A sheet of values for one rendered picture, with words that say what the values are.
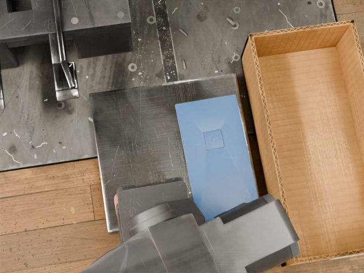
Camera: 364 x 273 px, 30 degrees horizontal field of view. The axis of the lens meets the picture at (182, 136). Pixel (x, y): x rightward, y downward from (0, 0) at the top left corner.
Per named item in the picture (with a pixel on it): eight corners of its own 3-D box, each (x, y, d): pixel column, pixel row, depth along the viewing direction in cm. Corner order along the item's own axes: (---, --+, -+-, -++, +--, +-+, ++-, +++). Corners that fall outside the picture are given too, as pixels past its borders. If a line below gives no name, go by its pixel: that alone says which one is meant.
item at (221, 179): (200, 239, 73) (202, 235, 70) (175, 105, 77) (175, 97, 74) (264, 227, 74) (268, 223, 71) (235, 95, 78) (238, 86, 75)
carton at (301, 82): (280, 268, 76) (294, 262, 68) (239, 59, 82) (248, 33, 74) (390, 249, 77) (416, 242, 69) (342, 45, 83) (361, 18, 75)
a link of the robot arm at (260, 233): (254, 180, 60) (271, 150, 49) (299, 268, 59) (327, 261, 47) (135, 235, 59) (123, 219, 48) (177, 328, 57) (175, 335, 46)
